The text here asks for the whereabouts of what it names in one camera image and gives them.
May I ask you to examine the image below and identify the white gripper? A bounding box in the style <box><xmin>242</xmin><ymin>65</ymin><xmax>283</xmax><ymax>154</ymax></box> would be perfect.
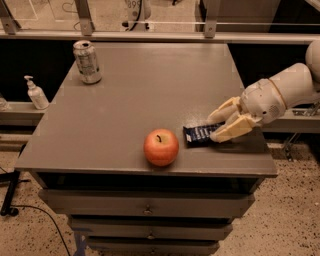
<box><xmin>207</xmin><ymin>79</ymin><xmax>286</xmax><ymax>143</ymax></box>

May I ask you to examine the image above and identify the blue rxbar blueberry wrapper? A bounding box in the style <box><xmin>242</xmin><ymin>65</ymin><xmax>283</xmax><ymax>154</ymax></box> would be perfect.
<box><xmin>183</xmin><ymin>123</ymin><xmax>222</xmax><ymax>145</ymax></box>

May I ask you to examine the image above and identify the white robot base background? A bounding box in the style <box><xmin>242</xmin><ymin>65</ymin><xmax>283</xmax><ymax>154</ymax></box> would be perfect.
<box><xmin>122</xmin><ymin>0</ymin><xmax>151</xmax><ymax>31</ymax></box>

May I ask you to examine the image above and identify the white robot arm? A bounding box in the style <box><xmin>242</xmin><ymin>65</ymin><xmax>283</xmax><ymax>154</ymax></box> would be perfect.
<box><xmin>207</xmin><ymin>40</ymin><xmax>320</xmax><ymax>143</ymax></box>

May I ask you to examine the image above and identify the red apple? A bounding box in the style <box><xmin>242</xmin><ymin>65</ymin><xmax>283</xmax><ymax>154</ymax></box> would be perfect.
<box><xmin>143</xmin><ymin>129</ymin><xmax>179</xmax><ymax>167</ymax></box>

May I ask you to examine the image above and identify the grey drawer cabinet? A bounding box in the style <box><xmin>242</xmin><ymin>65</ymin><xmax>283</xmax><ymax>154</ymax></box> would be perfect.
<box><xmin>17</xmin><ymin>43</ymin><xmax>276</xmax><ymax>255</ymax></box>

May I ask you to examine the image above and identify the silver soda can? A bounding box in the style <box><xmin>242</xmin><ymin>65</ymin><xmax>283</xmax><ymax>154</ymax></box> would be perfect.
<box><xmin>73</xmin><ymin>40</ymin><xmax>102</xmax><ymax>84</ymax></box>

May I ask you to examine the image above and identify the white pump soap bottle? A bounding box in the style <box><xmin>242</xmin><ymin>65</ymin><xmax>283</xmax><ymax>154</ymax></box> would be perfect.
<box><xmin>24</xmin><ymin>75</ymin><xmax>49</xmax><ymax>110</ymax></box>

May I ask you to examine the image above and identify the black stand leg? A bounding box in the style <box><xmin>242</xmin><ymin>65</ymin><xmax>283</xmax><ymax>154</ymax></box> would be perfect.
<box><xmin>0</xmin><ymin>170</ymin><xmax>20</xmax><ymax>216</ymax></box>

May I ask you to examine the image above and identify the black floor cable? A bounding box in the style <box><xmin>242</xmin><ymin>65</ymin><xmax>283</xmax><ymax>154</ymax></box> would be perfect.
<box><xmin>9</xmin><ymin>204</ymin><xmax>72</xmax><ymax>256</ymax></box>

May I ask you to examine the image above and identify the metal railing frame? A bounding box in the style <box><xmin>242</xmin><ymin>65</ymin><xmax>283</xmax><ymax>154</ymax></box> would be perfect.
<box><xmin>0</xmin><ymin>0</ymin><xmax>320</xmax><ymax>44</ymax></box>

